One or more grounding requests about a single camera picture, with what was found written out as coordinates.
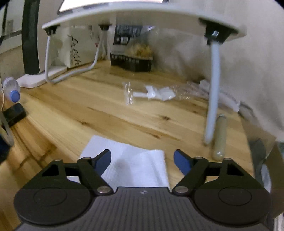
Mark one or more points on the black snack package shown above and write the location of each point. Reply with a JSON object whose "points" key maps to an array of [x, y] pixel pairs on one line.
{"points": [[131, 50]]}

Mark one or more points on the lying clear water bottle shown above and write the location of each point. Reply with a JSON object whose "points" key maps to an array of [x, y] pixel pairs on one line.
{"points": [[11, 89]]}

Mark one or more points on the white fresh paper bag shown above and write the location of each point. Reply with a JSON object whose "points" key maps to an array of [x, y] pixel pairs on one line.
{"points": [[79, 45]]}

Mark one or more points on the black tower appliance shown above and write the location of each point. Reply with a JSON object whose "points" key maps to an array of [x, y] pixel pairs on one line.
{"points": [[30, 37]]}

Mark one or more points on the clear plastic wrapper with spoon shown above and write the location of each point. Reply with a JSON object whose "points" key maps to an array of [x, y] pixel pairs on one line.
{"points": [[173, 92]]}

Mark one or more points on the olive green tube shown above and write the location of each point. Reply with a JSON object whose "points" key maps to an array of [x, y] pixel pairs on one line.
{"points": [[220, 138]]}

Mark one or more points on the black flat device on table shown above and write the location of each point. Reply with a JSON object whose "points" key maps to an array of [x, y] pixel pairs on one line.
{"points": [[14, 114]]}

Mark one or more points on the white paper towel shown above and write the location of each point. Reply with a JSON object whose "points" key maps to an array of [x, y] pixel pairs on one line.
{"points": [[130, 166]]}

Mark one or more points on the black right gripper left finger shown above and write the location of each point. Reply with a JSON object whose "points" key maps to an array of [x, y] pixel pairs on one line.
{"points": [[86, 173]]}

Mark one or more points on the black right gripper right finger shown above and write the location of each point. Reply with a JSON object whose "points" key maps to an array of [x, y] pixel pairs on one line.
{"points": [[199, 173]]}

